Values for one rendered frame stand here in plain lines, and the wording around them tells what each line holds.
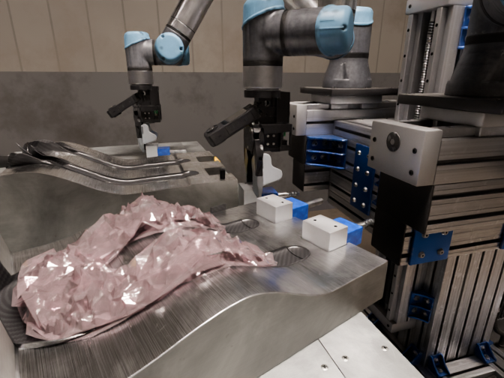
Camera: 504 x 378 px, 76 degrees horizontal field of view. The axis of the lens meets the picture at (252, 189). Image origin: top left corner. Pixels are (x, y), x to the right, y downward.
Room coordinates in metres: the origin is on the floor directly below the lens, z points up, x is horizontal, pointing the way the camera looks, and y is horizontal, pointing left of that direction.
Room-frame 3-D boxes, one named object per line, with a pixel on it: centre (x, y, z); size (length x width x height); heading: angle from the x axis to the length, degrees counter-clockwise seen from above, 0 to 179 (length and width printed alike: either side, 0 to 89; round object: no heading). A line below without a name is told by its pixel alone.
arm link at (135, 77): (1.09, 0.35, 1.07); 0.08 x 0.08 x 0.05
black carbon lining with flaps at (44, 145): (0.62, 0.29, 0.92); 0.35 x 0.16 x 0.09; 109
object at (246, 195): (0.66, -0.04, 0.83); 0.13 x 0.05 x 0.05; 105
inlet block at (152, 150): (1.10, 0.29, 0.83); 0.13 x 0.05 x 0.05; 100
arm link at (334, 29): (0.63, -0.12, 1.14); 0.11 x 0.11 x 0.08; 65
